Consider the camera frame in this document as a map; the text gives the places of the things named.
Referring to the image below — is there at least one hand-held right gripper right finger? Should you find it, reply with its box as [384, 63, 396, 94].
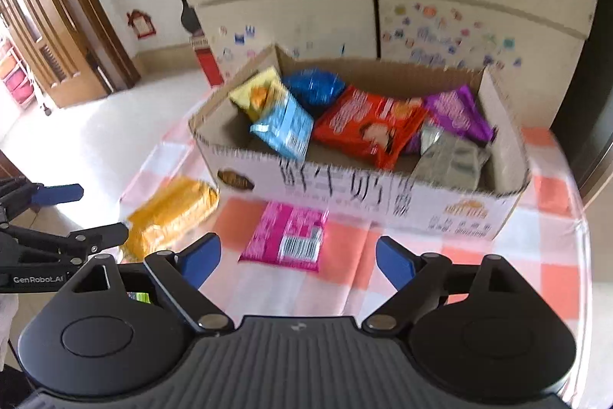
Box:
[361, 235, 534, 335]

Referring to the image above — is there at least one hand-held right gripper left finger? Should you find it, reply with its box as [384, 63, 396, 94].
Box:
[72, 233, 235, 333]

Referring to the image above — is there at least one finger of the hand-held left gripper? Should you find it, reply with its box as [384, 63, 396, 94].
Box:
[0, 176, 84, 223]
[0, 222, 130, 268]

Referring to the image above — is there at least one orange-yellow snack packet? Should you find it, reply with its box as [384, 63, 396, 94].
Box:
[120, 176, 221, 261]

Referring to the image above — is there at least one white printed cardboard box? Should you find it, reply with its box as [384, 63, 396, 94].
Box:
[188, 44, 531, 242]

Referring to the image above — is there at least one pink snack packet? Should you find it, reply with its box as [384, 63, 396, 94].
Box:
[238, 200, 330, 272]

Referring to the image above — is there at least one silver snack packet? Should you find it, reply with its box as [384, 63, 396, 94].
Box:
[411, 122, 492, 192]

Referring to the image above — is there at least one red snack packet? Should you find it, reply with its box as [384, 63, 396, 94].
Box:
[312, 85, 429, 170]

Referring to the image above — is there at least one light blue snack packet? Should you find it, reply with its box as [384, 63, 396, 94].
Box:
[249, 95, 315, 161]

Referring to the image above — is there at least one purple snack packet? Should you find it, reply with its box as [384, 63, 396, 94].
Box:
[405, 84, 499, 153]

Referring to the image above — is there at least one pale yellow snack packet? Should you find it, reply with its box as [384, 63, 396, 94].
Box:
[229, 66, 288, 122]

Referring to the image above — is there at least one dark blue snack packet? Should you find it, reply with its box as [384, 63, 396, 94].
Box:
[282, 68, 346, 118]

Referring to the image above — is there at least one red white checked tablecloth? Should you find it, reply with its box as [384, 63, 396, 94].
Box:
[120, 122, 592, 405]

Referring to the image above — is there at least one colourful drawer rack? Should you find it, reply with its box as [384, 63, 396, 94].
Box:
[0, 35, 46, 115]

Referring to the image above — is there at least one brown wooden door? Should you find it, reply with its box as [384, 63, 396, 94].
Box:
[0, 0, 142, 109]

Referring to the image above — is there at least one red gift box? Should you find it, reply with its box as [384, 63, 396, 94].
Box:
[189, 33, 226, 89]

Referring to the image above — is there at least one red house wall sticker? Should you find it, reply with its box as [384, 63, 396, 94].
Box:
[126, 9, 158, 40]

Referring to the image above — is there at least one grey door frame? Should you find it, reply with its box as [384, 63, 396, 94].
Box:
[548, 0, 613, 209]

